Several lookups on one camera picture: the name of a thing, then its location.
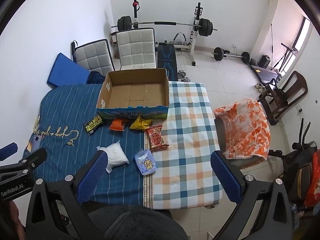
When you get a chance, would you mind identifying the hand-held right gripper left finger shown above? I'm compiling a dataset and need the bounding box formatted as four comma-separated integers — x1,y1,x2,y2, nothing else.
25,151,109,240

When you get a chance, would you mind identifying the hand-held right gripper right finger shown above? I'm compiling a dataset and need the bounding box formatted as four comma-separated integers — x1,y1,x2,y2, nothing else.
210,151,294,240

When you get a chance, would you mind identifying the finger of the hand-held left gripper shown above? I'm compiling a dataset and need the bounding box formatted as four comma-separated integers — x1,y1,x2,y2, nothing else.
0,147,48,178
0,142,18,162

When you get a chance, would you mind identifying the white plastic bag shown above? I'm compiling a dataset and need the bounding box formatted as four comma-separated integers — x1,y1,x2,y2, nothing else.
97,141,130,173

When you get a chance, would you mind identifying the black wipes packet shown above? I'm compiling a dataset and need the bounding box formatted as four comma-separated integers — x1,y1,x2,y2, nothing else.
83,114,103,137

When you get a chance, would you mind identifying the blue tissue packet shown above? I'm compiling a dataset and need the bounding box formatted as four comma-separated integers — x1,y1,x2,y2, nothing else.
134,149,158,176

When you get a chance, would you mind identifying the orange snack packet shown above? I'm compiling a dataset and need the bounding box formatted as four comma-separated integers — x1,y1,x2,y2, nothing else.
108,118,126,132

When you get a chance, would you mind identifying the yellow snack packet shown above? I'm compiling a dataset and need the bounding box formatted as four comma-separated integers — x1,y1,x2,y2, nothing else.
129,116,152,131

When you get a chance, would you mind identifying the red snack packet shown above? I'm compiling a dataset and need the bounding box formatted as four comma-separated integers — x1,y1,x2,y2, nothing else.
146,124,169,151

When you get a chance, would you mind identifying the cardboard box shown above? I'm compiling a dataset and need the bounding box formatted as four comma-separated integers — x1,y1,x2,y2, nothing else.
96,68,170,120

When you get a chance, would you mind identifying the gray tag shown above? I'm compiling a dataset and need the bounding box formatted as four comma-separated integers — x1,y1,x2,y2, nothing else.
26,134,43,153

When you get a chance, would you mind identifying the dark chair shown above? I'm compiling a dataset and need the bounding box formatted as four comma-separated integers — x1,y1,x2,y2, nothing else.
214,117,284,170

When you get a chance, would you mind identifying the orange floral towel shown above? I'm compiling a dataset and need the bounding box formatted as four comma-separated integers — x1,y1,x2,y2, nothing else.
212,98,271,161

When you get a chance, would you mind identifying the plaid bed sheet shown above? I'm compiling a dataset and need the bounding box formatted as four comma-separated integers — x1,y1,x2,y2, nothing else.
144,81,224,210

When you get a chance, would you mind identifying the blue striped blanket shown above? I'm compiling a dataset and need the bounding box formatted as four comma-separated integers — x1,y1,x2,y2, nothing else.
24,83,150,209

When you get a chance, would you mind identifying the black exercise bike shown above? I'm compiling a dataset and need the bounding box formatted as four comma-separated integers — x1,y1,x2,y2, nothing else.
277,117,320,205

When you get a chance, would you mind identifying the red bag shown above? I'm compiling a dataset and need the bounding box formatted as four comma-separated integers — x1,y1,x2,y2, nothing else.
304,149,320,207

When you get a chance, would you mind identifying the blue foam mat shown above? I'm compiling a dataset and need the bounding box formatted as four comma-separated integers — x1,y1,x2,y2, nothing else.
47,52,92,88

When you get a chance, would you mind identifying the dark blue knit cloth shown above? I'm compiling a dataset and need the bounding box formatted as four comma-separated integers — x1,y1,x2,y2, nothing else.
86,70,107,84

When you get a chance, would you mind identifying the chrome dumbbell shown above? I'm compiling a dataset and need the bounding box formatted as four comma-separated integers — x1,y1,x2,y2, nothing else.
177,70,191,82

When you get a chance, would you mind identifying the treadmill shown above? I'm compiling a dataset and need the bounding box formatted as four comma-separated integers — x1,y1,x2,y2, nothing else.
251,64,283,83

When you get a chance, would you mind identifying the brown wooden chair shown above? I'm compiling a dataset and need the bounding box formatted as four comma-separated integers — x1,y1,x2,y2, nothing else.
257,70,308,125

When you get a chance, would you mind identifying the white padded chair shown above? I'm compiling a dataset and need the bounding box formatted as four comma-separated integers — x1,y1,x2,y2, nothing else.
71,39,115,77
115,28,157,71

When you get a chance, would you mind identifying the short barbell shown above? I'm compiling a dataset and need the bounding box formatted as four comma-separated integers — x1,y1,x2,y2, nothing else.
211,47,251,64

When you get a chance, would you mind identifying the black sit-up bench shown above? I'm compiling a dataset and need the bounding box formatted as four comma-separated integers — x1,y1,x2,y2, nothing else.
156,42,179,82

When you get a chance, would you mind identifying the white barbell rack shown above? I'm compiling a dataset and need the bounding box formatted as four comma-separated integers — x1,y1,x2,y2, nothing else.
130,0,203,67

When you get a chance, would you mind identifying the black folding stand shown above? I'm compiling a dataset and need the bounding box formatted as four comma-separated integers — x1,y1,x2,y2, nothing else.
271,42,299,72

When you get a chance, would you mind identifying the gray ab exerciser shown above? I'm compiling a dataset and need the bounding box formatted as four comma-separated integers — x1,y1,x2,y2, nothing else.
174,32,188,46

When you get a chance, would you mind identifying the window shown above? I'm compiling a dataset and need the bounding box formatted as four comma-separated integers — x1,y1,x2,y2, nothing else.
294,17,312,53

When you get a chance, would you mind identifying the long barbell with black plates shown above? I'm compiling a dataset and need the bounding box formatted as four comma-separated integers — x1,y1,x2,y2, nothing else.
111,16,218,37

